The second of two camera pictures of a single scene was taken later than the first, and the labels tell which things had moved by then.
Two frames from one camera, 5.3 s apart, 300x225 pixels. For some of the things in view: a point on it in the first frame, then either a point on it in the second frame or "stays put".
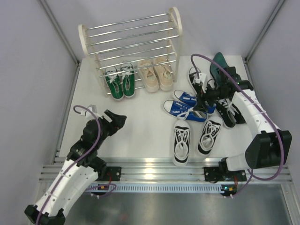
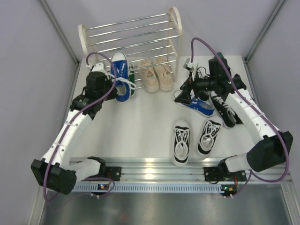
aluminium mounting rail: (165, 170) stays put
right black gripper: (201, 101) -> (184, 97)
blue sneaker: (182, 111) -> (120, 61)
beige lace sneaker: (163, 74) stays put
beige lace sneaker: (149, 76) stays put
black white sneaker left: (182, 135) stays put
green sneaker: (128, 79) stays put
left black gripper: (118, 122) -> (113, 94)
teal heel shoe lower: (239, 118) stays put
